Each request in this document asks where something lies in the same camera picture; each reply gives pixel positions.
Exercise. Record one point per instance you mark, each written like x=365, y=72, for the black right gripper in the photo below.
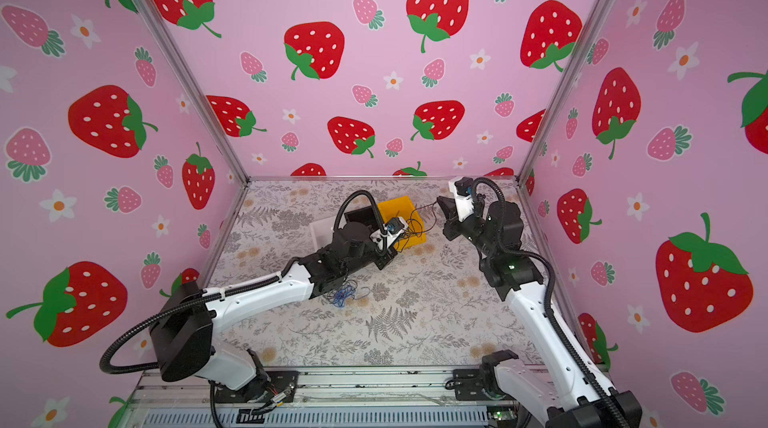
x=451, y=231

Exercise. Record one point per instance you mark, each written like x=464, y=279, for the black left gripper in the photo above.
x=387, y=250

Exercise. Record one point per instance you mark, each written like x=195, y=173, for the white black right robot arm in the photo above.
x=579, y=393

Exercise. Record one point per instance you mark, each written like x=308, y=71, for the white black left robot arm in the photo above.
x=186, y=333

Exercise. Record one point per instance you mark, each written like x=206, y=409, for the white plastic bin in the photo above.
x=321, y=232

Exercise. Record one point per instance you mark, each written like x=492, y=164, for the black plastic bin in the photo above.
x=365, y=215

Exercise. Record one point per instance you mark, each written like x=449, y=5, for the yellow plastic bin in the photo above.
x=403, y=207

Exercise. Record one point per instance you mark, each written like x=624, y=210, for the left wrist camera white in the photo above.
x=393, y=231

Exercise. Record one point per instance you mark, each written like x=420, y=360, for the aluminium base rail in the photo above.
x=347, y=396

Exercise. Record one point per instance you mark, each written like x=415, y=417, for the aluminium corner post right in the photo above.
x=594, y=22

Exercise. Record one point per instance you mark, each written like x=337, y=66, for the aluminium corner post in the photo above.
x=594, y=22
x=171, y=51

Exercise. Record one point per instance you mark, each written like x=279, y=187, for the aluminium corner post left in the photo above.
x=171, y=51

